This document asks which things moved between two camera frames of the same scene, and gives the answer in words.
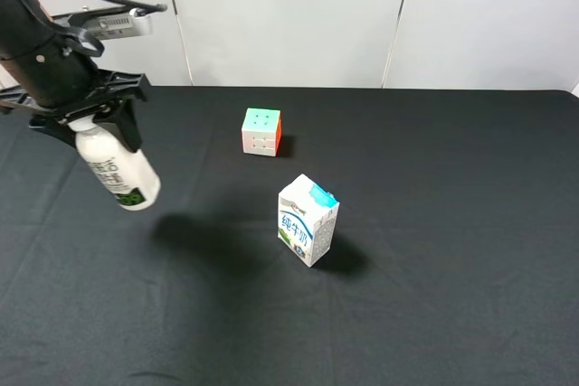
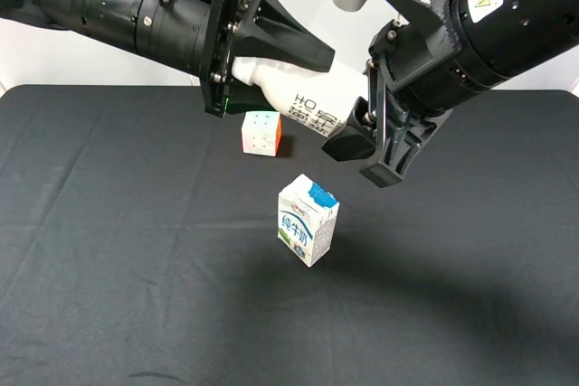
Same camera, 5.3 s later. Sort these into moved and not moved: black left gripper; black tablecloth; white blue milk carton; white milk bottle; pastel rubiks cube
Moved: white milk bottle; black left gripper
Not moved: pastel rubiks cube; black tablecloth; white blue milk carton
